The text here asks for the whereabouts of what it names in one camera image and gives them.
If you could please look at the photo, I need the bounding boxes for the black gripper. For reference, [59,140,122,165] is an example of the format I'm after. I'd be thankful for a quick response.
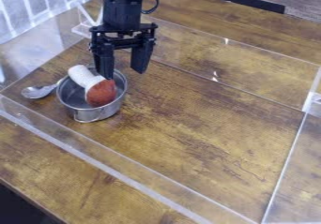
[90,22,158,80]

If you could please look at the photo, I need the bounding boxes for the red plush mushroom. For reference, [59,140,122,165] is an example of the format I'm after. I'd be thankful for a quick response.
[69,65,117,107]

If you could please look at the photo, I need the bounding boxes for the silver metal pot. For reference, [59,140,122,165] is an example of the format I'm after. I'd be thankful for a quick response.
[56,69,129,123]

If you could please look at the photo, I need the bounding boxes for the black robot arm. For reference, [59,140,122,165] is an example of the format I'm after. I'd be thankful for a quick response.
[90,0,159,80]

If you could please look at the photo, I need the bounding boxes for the clear acrylic triangular stand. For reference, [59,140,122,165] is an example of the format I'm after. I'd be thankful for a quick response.
[71,5,103,38]

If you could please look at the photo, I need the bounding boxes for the black bar in background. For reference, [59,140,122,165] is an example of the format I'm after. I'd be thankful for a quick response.
[224,0,287,14]

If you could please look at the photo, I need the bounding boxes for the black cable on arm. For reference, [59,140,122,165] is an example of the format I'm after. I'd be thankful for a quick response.
[141,0,161,15]

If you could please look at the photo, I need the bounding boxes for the spoon with yellow-green handle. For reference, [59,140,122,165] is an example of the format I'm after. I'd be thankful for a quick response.
[20,80,63,99]

